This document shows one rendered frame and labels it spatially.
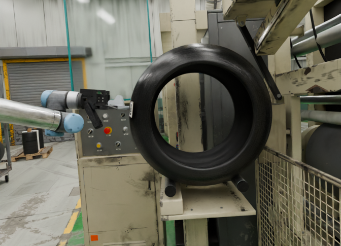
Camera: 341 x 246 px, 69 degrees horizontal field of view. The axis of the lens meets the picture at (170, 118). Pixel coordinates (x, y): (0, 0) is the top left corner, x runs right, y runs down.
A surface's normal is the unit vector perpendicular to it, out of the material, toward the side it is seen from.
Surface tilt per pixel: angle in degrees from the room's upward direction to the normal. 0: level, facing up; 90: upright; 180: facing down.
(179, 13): 90
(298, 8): 162
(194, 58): 80
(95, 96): 90
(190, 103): 90
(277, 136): 90
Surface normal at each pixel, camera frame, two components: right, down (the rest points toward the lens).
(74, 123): 0.74, 0.00
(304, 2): 0.06, 0.97
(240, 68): 0.12, -0.08
